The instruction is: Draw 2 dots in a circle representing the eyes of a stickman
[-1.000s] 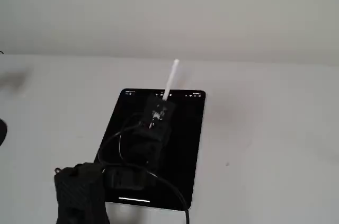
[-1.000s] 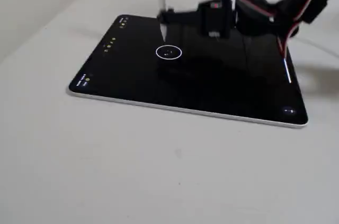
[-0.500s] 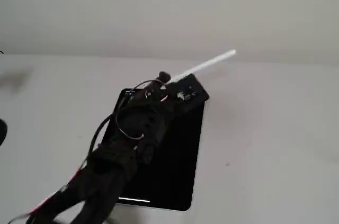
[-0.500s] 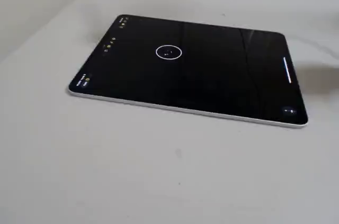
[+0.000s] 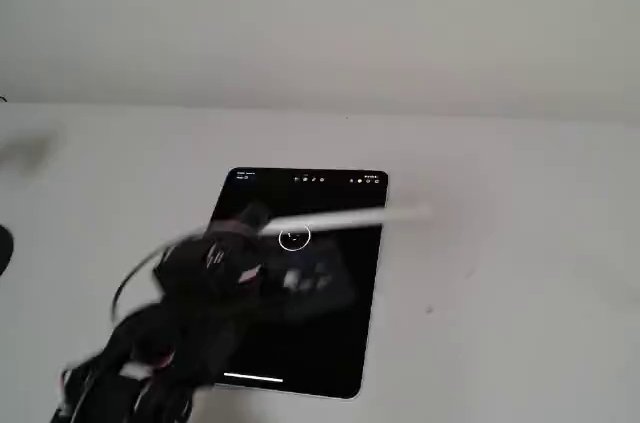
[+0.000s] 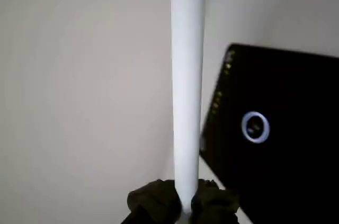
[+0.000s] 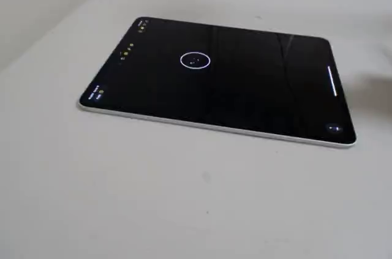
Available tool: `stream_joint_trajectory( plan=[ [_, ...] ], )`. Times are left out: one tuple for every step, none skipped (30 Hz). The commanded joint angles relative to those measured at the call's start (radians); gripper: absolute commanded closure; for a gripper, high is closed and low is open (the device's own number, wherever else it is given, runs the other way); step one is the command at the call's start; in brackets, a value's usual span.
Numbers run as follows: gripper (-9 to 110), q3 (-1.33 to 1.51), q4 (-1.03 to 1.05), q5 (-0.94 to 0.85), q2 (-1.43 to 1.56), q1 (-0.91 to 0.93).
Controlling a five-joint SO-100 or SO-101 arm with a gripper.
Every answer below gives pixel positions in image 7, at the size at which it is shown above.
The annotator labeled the black screen tablet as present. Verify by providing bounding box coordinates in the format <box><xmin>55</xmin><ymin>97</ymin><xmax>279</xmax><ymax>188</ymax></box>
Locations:
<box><xmin>78</xmin><ymin>16</ymin><xmax>358</xmax><ymax>149</ymax></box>

